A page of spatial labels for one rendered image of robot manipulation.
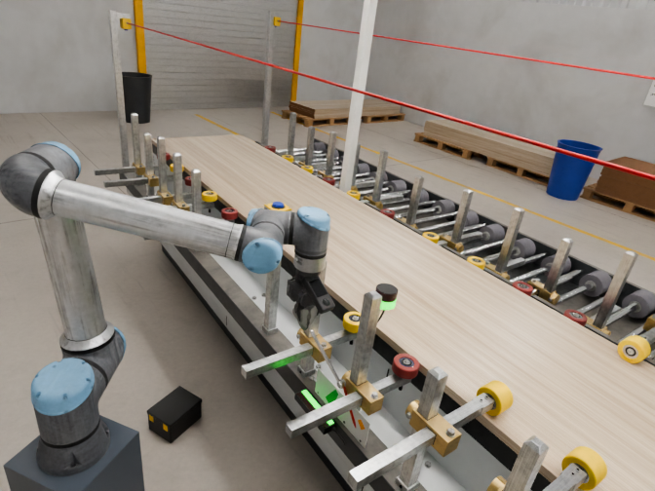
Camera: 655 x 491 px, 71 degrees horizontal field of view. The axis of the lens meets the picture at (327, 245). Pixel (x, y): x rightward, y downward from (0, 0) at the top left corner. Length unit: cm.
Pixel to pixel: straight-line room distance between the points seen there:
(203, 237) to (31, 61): 754
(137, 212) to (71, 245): 31
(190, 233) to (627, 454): 122
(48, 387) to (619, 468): 146
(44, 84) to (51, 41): 64
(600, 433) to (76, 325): 147
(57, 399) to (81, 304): 25
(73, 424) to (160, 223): 63
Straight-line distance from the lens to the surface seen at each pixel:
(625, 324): 251
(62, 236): 137
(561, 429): 146
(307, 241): 122
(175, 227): 110
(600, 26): 859
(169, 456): 235
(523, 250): 265
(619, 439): 152
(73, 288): 144
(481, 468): 149
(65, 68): 861
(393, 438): 162
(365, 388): 139
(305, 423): 128
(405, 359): 145
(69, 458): 156
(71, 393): 142
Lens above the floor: 181
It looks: 26 degrees down
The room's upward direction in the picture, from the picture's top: 7 degrees clockwise
